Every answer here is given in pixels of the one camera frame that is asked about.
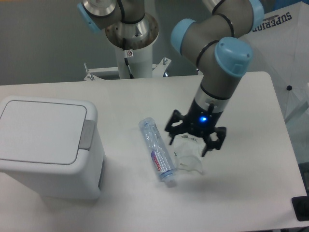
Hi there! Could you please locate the clear crushed plastic bottle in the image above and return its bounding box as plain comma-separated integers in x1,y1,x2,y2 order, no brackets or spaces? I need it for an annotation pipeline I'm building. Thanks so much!
139,117,176,188

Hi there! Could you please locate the white plastic wrapper bag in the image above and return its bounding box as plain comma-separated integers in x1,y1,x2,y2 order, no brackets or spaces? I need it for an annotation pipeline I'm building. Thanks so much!
173,133,204,175

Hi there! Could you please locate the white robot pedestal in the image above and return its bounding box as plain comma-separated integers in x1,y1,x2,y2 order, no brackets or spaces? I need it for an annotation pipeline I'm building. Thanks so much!
83,14,173,82

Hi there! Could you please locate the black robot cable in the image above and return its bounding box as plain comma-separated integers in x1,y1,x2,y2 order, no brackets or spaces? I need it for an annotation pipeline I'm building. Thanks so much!
122,37,135,79

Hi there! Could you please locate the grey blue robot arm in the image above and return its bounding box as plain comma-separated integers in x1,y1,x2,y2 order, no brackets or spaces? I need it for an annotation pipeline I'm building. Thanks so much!
77,0,266,153

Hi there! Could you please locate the black device at edge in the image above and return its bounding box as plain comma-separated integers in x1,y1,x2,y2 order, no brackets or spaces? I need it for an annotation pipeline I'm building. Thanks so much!
292,196,309,221

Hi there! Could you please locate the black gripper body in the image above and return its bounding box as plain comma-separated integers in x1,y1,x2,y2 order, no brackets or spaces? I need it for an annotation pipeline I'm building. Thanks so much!
182,100,224,138

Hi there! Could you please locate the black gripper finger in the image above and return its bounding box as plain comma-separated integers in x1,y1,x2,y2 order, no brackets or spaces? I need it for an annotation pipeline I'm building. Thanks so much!
201,127,227,157
165,110,187,145

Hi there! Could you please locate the white plastic trash can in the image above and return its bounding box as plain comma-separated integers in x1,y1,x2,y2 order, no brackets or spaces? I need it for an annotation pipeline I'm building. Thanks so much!
0,96,106,200

